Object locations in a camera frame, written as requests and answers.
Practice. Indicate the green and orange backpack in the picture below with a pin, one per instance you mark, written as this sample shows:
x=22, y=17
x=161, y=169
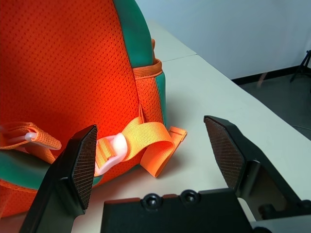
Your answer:
x=60, y=60

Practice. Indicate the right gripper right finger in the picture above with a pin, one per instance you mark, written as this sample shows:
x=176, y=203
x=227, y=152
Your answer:
x=226, y=150

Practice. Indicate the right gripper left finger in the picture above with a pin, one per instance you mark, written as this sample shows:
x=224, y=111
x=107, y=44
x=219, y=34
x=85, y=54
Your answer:
x=60, y=194

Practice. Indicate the black camera tripod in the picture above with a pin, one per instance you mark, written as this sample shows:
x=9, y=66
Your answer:
x=308, y=57

